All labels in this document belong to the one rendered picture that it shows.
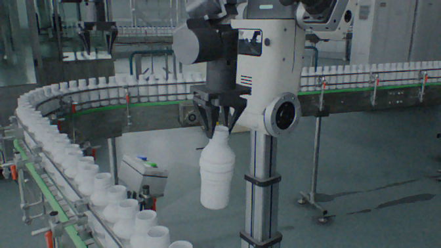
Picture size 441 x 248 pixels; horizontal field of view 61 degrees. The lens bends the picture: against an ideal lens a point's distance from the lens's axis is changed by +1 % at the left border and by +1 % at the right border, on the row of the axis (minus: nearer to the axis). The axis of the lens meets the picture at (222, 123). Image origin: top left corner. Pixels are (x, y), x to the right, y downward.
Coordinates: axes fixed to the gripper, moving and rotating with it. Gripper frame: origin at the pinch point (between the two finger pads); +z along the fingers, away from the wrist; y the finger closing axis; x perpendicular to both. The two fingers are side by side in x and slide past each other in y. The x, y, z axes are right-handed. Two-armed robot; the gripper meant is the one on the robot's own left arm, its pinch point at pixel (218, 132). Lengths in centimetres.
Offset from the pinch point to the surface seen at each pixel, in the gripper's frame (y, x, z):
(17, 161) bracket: -31, 61, 24
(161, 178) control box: -0.1, 26.4, 21.9
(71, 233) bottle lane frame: -23.5, 26.2, 31.1
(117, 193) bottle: -17.5, 8.6, 12.8
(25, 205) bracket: -30, 60, 39
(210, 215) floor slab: 101, 156, 138
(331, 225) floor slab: 169, 94, 133
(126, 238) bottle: -18.8, 0.3, 17.7
